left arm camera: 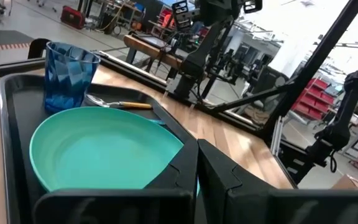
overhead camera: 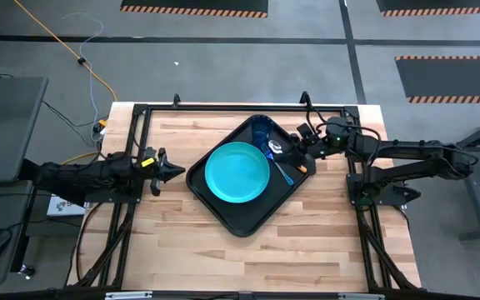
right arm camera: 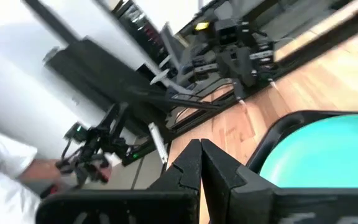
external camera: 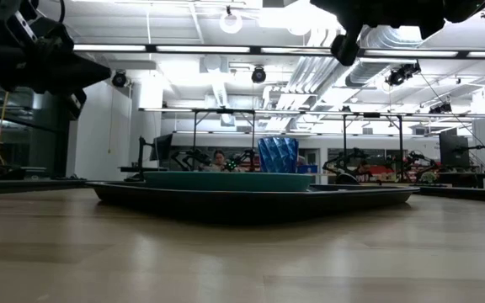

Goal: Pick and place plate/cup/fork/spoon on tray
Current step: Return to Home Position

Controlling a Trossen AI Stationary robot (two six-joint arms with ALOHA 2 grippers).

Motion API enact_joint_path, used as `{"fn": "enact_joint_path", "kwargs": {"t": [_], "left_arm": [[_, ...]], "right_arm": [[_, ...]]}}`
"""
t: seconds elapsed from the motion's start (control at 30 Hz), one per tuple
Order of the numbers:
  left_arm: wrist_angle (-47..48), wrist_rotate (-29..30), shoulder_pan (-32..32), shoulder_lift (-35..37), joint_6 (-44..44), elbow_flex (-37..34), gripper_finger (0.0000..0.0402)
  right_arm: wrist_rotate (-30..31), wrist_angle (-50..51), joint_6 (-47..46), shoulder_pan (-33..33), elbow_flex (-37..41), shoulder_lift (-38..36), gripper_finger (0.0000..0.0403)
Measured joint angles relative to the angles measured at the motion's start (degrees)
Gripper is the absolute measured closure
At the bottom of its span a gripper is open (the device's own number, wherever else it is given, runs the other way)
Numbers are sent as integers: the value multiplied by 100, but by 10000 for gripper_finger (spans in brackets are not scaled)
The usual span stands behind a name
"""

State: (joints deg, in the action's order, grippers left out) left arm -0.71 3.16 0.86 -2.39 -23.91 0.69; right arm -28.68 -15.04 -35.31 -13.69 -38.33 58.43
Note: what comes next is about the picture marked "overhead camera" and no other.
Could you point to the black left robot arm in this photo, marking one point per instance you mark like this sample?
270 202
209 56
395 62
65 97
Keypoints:
77 177

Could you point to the black mat with orange stripes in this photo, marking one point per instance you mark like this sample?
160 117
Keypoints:
440 4
452 79
194 4

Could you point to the orange and white plug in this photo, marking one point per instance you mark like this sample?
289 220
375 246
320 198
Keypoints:
101 125

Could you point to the black aluminium table frame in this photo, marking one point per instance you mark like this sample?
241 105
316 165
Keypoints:
244 108

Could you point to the grey raised desk panel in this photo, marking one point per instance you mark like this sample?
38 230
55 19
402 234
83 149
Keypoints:
6 129

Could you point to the teal round plate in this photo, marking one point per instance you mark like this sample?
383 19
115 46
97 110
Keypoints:
237 172

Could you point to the silver metal bracket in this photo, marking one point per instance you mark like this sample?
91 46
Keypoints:
361 296
128 295

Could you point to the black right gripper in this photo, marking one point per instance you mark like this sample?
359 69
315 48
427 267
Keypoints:
313 149

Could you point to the silver desk foot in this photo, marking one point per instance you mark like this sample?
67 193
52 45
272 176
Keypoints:
27 271

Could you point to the black plastic tray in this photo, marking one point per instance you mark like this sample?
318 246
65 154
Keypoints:
240 218

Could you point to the blue translucent cup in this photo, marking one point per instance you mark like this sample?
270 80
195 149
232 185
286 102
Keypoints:
261 129

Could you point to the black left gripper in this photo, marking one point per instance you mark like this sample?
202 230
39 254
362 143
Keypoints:
159 171

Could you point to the white printed paper sheet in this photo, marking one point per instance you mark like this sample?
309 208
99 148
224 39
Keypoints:
61 207

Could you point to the yellow tape tag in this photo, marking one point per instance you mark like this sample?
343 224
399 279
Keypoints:
148 162

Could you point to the grey desk surface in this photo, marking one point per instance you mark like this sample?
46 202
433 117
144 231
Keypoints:
15 208

